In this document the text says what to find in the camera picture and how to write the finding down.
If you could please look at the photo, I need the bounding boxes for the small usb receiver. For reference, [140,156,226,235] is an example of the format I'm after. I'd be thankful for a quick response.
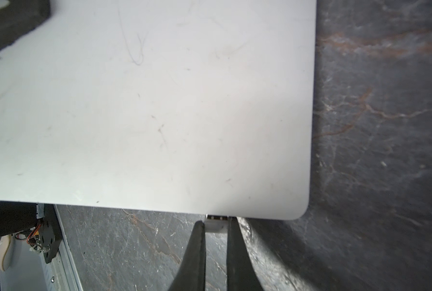
[204,215,229,234]

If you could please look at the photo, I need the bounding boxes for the silver laptop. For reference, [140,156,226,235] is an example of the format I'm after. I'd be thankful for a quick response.
[0,1,316,220]

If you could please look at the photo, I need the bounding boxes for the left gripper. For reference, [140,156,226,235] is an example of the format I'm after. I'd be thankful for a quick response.
[0,0,51,51]

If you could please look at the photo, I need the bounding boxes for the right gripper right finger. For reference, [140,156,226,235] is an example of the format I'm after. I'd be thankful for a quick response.
[226,217,263,291]

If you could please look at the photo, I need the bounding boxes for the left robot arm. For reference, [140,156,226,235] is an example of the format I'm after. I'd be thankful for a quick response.
[0,1,63,266]

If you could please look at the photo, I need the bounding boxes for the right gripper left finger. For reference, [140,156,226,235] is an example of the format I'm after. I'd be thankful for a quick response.
[169,221,206,291]

